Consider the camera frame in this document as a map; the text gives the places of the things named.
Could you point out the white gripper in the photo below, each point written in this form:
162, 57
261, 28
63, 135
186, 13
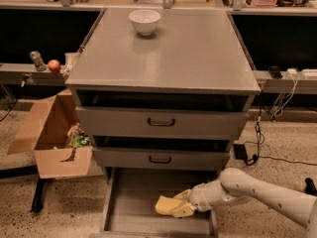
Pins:
199, 197

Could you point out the yellow sponge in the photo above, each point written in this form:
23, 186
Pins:
166, 205

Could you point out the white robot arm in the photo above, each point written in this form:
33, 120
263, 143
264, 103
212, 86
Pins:
233, 185

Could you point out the bottom grey drawer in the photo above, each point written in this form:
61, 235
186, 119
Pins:
132, 194

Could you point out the grey drawer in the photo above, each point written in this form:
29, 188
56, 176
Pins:
132, 194
160, 159
174, 124

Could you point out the middle grey drawer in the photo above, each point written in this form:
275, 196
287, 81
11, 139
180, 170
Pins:
160, 159

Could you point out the grey drawer cabinet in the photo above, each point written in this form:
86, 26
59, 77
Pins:
192, 62

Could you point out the top grey drawer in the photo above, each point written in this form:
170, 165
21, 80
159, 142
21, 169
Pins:
174, 124

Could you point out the black power adapter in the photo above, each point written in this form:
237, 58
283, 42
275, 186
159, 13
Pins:
240, 152

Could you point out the colourful items in box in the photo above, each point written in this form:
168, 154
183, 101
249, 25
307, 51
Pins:
76, 138

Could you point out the cardboard box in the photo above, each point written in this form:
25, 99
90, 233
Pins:
44, 134

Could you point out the black remote on shelf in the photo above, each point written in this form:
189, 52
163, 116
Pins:
274, 72

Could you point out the white power strip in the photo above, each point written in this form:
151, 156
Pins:
306, 73

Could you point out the white ceramic bowl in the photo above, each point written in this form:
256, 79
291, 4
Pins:
144, 21

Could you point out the red apple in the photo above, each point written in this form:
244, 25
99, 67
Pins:
54, 65

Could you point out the small grey figurine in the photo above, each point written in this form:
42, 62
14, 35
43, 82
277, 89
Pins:
38, 61

